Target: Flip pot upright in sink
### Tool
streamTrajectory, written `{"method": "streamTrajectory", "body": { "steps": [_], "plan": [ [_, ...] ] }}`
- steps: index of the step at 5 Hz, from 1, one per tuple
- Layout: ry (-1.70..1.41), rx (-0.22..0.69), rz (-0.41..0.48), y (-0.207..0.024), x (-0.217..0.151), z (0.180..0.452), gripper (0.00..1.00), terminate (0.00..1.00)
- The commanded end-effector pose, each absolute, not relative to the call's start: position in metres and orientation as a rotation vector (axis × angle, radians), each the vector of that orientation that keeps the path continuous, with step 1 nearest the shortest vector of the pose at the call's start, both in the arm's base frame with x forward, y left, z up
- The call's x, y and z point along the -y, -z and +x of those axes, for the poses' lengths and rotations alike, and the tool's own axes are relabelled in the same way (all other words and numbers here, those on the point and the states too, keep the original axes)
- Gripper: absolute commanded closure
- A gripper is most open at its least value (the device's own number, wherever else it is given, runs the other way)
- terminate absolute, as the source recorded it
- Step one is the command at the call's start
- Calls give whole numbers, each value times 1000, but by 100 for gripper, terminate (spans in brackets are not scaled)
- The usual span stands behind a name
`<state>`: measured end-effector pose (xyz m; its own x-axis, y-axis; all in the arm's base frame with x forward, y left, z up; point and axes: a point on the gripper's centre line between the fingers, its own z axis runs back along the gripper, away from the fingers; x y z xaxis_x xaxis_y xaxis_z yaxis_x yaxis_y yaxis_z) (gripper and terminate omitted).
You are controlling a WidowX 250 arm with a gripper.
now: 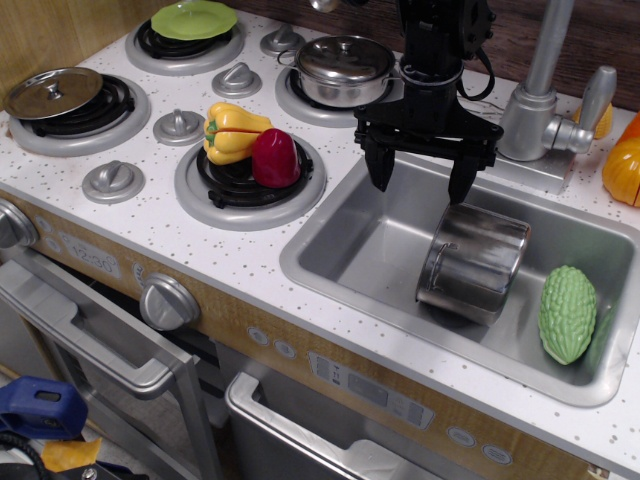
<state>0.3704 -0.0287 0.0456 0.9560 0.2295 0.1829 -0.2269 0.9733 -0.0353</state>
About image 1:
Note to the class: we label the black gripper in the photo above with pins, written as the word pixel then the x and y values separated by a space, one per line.
pixel 429 122

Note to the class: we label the tall steel pot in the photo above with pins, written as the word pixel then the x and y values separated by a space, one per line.
pixel 472 262

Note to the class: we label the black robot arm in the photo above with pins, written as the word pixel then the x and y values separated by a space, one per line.
pixel 439 37

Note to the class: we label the small lidded steel pot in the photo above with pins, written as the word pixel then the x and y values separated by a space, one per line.
pixel 342 72

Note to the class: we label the steel pot lid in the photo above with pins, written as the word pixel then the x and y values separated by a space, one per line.
pixel 53 93

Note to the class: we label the silver toy faucet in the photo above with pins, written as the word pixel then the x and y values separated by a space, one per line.
pixel 539 146

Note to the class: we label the red bell pepper toy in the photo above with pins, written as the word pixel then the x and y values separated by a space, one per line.
pixel 275 162

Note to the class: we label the grey stove knob back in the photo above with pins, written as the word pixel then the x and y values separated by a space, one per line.
pixel 283 39

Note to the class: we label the grey stove knob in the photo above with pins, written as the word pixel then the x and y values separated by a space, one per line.
pixel 283 39
pixel 113 182
pixel 239 81
pixel 179 128

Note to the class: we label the yellow corn toy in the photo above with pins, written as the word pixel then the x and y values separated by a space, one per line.
pixel 604 126

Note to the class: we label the yellow bell pepper toy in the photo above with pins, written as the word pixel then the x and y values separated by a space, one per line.
pixel 230 133

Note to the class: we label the front right stove burner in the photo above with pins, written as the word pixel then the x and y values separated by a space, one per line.
pixel 228 198

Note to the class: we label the orange pumpkin toy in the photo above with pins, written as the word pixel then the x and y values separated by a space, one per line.
pixel 620 174

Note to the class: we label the grey stove knob upper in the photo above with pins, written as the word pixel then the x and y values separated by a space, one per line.
pixel 239 81

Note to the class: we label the green bitter gourd toy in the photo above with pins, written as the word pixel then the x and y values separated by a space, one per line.
pixel 567 314

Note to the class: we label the grey stove knob middle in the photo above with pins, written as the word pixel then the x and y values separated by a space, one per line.
pixel 179 128

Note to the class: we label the green plastic plate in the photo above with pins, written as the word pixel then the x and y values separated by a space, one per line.
pixel 193 20

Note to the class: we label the silver oven dial right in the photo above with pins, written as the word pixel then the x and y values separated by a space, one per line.
pixel 166 305

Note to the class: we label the silver oven dial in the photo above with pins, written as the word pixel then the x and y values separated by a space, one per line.
pixel 16 228
pixel 166 305

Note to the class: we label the back left stove burner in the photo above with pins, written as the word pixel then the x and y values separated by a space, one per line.
pixel 156 54

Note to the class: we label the grey stove knob front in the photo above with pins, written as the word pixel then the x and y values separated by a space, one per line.
pixel 113 182

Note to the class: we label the front left stove burner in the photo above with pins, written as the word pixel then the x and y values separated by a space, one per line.
pixel 112 135

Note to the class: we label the silver dishwasher door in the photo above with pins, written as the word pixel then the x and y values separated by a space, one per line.
pixel 284 430

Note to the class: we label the silver oven door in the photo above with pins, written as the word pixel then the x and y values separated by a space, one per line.
pixel 142 391

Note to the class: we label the silver oven dial left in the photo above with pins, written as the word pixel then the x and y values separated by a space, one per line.
pixel 16 228

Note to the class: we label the blue clamp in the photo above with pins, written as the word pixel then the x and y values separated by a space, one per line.
pixel 38 408

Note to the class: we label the yellow tape piece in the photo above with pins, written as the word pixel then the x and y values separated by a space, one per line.
pixel 62 455

